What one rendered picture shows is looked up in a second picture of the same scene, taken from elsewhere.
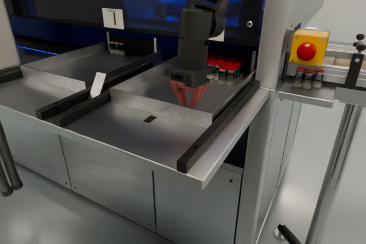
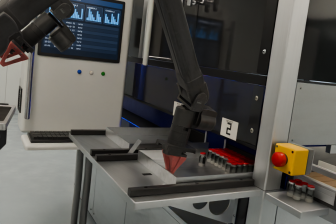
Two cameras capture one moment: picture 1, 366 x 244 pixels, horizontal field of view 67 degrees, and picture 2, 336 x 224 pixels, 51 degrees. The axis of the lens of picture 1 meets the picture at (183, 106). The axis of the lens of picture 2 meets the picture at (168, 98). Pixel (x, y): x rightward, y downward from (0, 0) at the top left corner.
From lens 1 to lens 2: 0.61 m
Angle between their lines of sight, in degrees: 36
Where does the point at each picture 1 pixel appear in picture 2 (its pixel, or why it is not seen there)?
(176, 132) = (152, 183)
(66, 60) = (139, 133)
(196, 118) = (169, 179)
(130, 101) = (145, 161)
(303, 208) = not seen: outside the picture
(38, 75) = (111, 135)
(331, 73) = (325, 192)
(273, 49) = (264, 154)
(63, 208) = not seen: outside the picture
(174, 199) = not seen: outside the picture
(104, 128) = (117, 169)
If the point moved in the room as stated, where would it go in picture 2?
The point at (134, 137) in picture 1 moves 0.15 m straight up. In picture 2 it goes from (126, 177) to (131, 125)
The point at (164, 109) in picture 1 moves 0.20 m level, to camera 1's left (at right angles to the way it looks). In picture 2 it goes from (157, 170) to (107, 153)
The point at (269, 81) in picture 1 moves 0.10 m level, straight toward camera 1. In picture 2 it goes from (260, 182) to (238, 186)
